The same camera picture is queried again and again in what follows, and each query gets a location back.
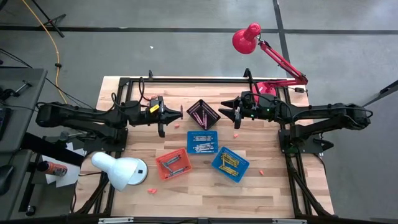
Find dark grey desk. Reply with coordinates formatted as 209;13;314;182
0;149;35;222
0;67;49;154

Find black computer mouse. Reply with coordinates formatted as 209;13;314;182
0;164;15;197

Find black plastic basket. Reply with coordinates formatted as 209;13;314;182
185;98;222;131

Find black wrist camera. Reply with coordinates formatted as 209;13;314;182
240;90;257;110
149;95;165;108

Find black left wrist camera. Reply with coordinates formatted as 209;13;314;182
149;95;165;108

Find black tripod stand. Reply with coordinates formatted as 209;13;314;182
30;0;67;39

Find orange plastic basket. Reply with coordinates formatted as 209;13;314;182
155;147;193;182

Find black keyboard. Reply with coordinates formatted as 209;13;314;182
0;106;8;141

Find white paper sheets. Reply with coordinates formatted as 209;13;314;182
41;141;86;189

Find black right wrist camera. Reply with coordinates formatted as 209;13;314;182
240;90;257;110

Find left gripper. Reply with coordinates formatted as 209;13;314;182
128;96;184;138

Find blue plastic basket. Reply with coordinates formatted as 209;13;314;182
211;146;251;184
186;130;220;155

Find white desk lamp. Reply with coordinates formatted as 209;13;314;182
90;151;149;192

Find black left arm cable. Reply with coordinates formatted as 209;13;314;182
109;76;154;111

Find black desk clamp tool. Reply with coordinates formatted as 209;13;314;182
0;79;33;102

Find red desk lamp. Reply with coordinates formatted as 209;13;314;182
231;22;310;104

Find orange spray can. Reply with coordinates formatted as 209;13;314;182
37;160;68;177

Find yellow cable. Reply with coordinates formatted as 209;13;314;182
21;0;68;104

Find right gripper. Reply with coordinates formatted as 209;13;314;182
218;91;281;130

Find silver metal bracket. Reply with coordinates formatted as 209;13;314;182
98;217;135;224
271;218;308;224

